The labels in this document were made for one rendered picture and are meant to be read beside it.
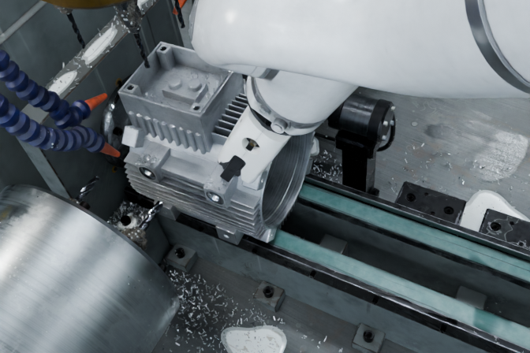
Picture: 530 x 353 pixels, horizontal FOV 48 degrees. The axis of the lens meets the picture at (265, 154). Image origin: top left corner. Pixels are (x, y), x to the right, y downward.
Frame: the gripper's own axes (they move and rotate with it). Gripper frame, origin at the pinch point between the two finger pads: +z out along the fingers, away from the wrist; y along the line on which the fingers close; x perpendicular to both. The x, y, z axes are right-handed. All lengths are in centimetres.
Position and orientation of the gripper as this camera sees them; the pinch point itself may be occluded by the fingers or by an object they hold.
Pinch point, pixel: (235, 158)
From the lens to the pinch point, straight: 70.7
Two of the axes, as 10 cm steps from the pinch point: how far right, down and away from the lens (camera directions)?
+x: -8.1, -5.8, -0.7
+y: 4.6, -7.2, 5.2
